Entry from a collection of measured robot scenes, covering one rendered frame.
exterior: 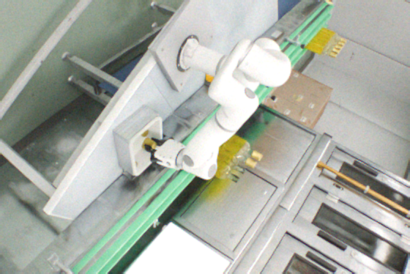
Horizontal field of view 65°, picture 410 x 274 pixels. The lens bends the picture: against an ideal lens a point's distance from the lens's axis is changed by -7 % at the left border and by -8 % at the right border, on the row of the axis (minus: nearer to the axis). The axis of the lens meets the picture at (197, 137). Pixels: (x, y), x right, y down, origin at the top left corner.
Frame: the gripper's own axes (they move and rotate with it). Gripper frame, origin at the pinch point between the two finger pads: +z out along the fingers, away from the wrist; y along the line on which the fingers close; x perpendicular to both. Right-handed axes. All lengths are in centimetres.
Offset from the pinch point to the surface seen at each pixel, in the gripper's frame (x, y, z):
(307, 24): -15, 145, -3
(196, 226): -39.8, -3.8, -15.4
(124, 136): 12.3, -9.5, 0.5
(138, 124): 12.1, -2.4, 0.7
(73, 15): 40, 21, 56
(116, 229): -17.8, -30.5, -1.3
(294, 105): -253, 343, 98
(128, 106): 18.1, -0.7, 5.0
